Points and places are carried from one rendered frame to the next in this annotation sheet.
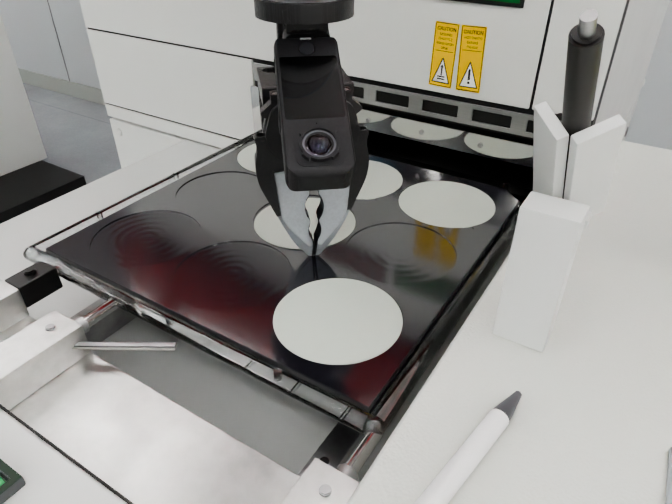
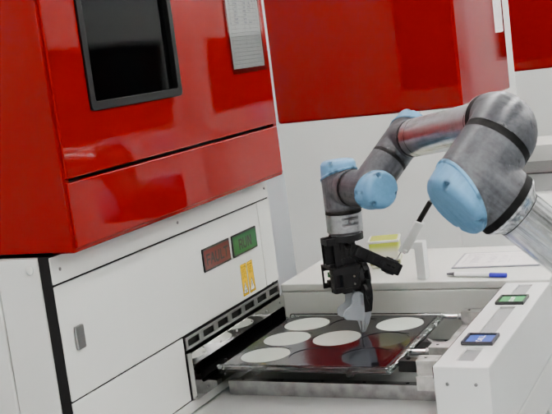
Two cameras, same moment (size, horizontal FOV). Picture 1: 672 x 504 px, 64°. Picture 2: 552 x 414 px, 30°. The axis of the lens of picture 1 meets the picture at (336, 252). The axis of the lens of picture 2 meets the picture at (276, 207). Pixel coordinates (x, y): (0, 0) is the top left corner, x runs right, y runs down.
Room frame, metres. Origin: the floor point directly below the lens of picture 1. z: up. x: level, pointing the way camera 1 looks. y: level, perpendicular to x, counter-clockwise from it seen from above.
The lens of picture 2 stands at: (0.79, 2.08, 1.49)
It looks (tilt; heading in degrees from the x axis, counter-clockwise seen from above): 8 degrees down; 264
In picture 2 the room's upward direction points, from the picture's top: 7 degrees counter-clockwise
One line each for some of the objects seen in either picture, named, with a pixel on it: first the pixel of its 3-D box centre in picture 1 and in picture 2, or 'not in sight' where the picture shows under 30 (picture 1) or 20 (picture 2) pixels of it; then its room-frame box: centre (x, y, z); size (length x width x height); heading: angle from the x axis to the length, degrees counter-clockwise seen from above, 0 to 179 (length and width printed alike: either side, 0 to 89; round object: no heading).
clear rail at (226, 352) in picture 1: (170, 324); (418, 341); (0.32, 0.13, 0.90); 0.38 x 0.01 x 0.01; 58
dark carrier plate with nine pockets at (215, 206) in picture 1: (304, 221); (334, 339); (0.47, 0.03, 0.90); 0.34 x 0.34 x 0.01; 58
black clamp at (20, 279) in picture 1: (33, 281); (408, 363); (0.37, 0.26, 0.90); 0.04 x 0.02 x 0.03; 148
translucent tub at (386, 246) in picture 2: not in sight; (385, 250); (0.27, -0.29, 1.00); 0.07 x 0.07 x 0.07; 73
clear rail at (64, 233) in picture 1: (174, 179); (301, 368); (0.56, 0.19, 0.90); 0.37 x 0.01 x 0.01; 148
